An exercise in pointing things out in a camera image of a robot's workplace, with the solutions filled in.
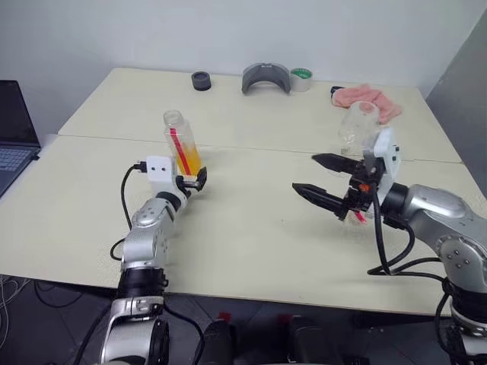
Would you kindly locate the small black object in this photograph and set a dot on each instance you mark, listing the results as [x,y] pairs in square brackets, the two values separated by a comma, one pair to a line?
[335,90]

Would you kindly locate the tape roll with green core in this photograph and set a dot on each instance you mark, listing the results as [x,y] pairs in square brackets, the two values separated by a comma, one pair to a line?
[301,81]

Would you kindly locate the grey partition panel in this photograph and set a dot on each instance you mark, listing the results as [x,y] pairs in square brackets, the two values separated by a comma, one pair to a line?
[464,95]

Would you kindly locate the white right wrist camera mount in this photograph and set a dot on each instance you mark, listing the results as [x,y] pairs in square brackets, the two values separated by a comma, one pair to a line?
[388,152]

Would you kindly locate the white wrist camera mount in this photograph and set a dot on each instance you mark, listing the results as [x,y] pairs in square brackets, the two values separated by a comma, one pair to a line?
[160,171]
[388,152]

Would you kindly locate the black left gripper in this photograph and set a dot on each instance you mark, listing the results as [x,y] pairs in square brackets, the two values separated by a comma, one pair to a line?
[190,186]

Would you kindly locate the dark laptop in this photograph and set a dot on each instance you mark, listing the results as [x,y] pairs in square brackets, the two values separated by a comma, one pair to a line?
[13,118]

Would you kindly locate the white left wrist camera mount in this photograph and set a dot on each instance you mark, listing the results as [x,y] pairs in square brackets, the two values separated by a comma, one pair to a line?
[160,171]

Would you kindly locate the grey curved headrest pad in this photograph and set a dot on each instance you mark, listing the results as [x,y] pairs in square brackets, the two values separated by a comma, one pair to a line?
[266,78]

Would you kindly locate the dark rounded shape red tag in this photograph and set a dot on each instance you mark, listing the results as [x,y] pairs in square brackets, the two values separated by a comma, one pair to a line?
[218,342]
[304,340]

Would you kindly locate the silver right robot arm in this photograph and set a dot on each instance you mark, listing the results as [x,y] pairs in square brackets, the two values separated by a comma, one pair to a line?
[437,213]

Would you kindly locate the bottle with orange liquid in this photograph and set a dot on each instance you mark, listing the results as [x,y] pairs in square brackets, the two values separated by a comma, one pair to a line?
[186,152]

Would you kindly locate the pink cloth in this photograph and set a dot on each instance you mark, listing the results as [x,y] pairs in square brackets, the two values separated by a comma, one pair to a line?
[376,99]

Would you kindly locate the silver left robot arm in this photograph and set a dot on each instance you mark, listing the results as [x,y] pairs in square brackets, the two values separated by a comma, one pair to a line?
[148,228]

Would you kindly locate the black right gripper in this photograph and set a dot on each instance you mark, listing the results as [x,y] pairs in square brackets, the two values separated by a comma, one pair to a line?
[359,197]

